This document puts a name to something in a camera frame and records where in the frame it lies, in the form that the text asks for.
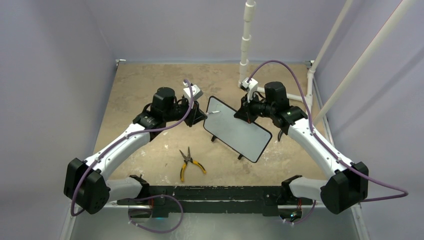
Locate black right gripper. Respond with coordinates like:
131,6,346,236
234,91,275,124

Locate black-framed whiteboard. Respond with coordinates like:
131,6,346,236
203,96,273,163

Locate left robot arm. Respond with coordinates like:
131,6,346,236
63,84,207,217

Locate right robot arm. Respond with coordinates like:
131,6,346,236
234,79,369,214

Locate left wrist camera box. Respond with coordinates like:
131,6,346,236
183,84,204,101

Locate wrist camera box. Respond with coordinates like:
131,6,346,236
183,84,204,101
239,77,258,103

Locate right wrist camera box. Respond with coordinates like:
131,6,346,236
239,77,258,103

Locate yellow-handled pliers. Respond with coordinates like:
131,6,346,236
178,146,207,183

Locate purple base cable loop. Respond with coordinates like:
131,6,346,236
127,195,184,235

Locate white PVC pipe frame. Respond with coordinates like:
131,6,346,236
237,0,417,127

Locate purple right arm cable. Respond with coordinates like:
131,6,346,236
246,59,409,203

